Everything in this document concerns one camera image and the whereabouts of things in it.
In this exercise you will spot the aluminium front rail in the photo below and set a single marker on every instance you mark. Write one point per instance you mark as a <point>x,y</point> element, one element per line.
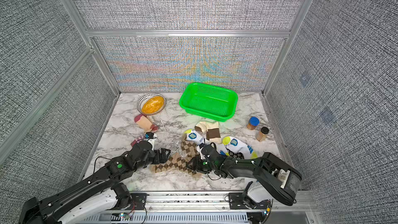
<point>216,201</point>

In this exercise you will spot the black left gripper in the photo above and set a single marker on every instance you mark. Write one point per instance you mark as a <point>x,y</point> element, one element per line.
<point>164,155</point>

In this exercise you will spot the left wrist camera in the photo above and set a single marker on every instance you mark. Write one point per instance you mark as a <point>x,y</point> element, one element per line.
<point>150,137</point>

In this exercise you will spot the jar with blue lid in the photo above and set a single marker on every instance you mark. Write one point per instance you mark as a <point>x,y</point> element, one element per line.
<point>253,122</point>

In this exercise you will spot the white sock yellow dots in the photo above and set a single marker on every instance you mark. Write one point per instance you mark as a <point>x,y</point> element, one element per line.
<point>195,137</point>
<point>237,146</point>

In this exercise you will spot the jar with black lid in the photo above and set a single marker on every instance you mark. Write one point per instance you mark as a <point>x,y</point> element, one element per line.
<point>262,133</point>

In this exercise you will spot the cream brown block sock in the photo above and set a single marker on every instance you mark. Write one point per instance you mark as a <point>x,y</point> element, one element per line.
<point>211,129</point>

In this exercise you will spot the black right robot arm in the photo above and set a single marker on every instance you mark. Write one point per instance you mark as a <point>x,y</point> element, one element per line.
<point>279,179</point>

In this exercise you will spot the green plastic basket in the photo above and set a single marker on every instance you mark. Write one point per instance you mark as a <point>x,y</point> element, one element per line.
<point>209,101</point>

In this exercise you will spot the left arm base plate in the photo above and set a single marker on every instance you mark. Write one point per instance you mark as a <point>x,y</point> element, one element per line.
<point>136,201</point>

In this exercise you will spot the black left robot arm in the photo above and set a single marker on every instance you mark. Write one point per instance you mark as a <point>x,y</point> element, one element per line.
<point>50,210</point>

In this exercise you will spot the pink tan striped sock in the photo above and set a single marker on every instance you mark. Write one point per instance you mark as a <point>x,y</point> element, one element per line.
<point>148,127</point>

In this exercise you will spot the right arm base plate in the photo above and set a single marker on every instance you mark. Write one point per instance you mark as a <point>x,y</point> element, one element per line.
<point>241,201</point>

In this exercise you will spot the brown argyle sock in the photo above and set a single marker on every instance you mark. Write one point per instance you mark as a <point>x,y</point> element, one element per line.
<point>176,162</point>
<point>189,149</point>

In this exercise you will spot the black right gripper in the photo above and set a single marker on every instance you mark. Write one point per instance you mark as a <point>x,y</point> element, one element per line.
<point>195,165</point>

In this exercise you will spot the patterned bowl with orange food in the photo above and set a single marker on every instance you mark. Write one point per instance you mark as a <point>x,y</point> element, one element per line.
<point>151,104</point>

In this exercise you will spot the dark floral sock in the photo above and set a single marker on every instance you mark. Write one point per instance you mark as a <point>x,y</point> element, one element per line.
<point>234,155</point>

